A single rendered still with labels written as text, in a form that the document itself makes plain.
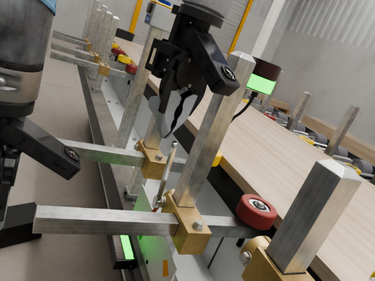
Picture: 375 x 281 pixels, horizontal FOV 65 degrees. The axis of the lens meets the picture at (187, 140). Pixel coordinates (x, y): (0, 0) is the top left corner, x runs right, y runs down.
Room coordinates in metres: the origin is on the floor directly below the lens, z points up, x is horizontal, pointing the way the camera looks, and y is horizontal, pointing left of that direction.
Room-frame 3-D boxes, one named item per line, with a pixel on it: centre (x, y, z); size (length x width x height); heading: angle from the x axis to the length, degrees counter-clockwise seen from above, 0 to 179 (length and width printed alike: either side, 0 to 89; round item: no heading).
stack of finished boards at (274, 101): (8.97, -1.31, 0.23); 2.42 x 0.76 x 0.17; 126
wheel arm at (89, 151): (0.68, 0.11, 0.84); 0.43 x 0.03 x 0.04; 120
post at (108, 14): (1.83, 0.70, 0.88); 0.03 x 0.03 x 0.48; 30
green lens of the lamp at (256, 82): (0.54, -0.08, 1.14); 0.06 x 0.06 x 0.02
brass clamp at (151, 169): (0.72, 0.08, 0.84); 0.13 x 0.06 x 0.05; 30
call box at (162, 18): (0.96, 0.22, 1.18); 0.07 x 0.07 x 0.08; 30
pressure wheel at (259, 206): (0.56, -0.19, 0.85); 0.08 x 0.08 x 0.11
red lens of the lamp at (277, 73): (0.54, -0.08, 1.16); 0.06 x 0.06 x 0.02
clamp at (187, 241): (0.50, -0.05, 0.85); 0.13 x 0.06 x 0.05; 30
